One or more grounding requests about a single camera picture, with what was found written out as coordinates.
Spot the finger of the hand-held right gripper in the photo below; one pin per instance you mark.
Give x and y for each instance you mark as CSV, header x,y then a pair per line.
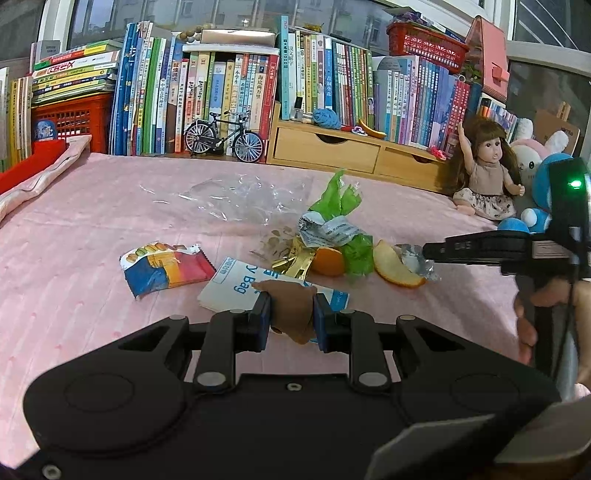
x,y
436,251

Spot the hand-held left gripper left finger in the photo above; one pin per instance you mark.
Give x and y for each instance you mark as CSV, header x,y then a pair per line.
x,y
263,323

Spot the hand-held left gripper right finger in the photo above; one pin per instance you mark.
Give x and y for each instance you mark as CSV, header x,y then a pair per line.
x,y
322,323

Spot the silver wrapper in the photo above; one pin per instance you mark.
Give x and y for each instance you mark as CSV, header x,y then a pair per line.
x,y
411,256

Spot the white printed bag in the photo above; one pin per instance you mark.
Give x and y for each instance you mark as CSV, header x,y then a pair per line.
x,y
231,286

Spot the pale fruit peel slice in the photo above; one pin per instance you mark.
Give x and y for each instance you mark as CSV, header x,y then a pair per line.
x,y
388,265

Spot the orange fruit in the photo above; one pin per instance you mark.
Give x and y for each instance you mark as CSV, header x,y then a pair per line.
x,y
328,262

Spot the blue white wrapper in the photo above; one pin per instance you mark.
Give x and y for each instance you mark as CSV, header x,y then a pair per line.
x,y
323,230

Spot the green plastic wrapper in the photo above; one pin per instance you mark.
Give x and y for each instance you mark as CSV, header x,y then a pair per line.
x,y
337,198

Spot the colourful snack packet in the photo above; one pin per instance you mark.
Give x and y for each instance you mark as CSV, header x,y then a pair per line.
x,y
161,272

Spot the clear plastic bag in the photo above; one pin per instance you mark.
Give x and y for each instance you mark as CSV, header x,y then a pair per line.
x,y
231,198

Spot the row of small books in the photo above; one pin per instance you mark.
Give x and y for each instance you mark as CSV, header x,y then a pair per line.
x,y
496,115

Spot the row of upright books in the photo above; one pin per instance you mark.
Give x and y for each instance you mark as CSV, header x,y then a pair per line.
x,y
351,74
152,92
18,120

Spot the stack of flat books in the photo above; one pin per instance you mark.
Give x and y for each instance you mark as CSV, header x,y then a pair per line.
x,y
74,74

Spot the person's right hand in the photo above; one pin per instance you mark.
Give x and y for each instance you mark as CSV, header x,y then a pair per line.
x,y
525,323

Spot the blue plush toy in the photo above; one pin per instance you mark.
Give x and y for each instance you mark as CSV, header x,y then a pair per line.
x,y
540,184

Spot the gold wrapper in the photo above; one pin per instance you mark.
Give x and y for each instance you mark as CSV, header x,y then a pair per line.
x,y
295,263

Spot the pink white plush rabbit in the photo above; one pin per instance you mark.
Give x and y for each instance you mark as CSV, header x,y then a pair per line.
x,y
526,159

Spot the crumpled clear packet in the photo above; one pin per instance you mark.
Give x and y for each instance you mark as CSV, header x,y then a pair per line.
x,y
272,242

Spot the long-haired doll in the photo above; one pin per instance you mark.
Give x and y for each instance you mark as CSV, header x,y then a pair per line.
x,y
485,180

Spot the brown cardboard box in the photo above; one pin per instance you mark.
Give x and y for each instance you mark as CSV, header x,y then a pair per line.
x,y
551,127

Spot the white plush toy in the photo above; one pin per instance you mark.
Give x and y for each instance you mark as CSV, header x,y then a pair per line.
x,y
524,129

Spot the pink hair clip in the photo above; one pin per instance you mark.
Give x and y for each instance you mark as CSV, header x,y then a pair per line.
x,y
438,153

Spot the yellow toy banana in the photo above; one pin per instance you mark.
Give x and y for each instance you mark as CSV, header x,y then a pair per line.
x,y
374,133

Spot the red white small trinket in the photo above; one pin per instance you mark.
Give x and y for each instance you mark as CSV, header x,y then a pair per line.
x,y
359,130

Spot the wooden drawer organizer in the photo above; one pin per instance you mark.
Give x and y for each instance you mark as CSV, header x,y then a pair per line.
x,y
318,150

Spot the blue yarn ball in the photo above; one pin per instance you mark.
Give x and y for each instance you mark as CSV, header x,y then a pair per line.
x,y
327,118

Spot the pink box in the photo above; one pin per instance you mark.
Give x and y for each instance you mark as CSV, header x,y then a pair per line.
x,y
489,60

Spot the black toy bicycle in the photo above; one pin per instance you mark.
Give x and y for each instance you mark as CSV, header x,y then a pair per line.
x,y
199,136

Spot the small glass bottle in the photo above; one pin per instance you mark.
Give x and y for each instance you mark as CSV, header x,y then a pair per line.
x,y
298,110

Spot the pink tablecloth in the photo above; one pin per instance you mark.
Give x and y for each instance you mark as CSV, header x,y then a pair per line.
x,y
92,221

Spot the red plastic basket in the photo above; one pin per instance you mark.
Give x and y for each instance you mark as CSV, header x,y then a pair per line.
x,y
425,46

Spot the folded pink cloth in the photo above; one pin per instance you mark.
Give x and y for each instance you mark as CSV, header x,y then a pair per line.
x,y
37,180

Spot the red plastic crate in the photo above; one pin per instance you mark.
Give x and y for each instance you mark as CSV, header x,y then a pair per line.
x,y
87,117

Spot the red tray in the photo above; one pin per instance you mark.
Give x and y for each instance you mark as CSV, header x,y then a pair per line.
x,y
46,150

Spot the white flat box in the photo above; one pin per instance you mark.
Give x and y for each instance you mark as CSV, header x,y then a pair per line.
x,y
231,39

